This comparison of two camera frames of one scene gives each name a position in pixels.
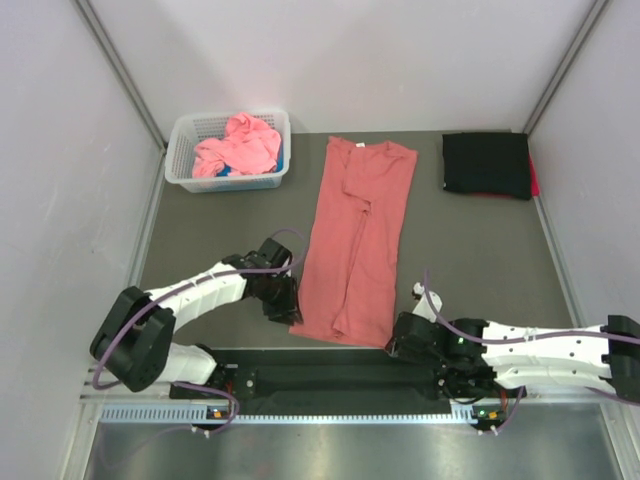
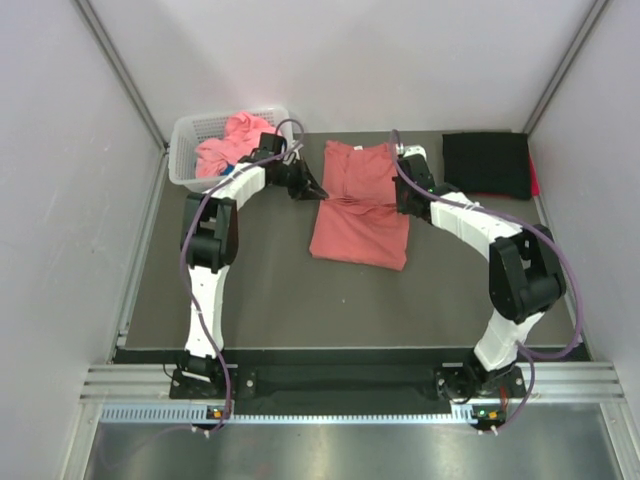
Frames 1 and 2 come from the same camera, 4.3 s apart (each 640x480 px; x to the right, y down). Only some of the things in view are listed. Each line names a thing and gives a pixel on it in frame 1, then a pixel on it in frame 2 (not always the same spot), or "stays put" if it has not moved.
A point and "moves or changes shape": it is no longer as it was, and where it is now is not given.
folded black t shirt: [487, 162] stays put
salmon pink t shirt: [348, 287] moves or changes shape
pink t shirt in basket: [249, 147] stays put
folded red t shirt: [534, 181] stays put
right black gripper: [396, 348] to [401, 207]
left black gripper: [288, 309] to [305, 187]
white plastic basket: [186, 133] stays put
